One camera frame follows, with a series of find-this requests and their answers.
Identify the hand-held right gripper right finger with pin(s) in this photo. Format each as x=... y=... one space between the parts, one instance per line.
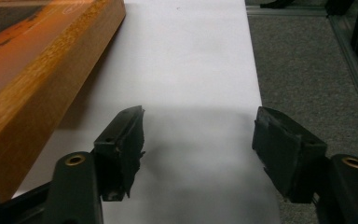
x=282 y=155

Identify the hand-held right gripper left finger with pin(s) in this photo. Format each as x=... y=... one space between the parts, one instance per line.
x=118 y=155

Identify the wooden picture frame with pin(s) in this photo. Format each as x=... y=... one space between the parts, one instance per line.
x=43 y=81

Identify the black stand foot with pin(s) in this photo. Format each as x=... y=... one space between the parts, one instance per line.
x=276 y=3

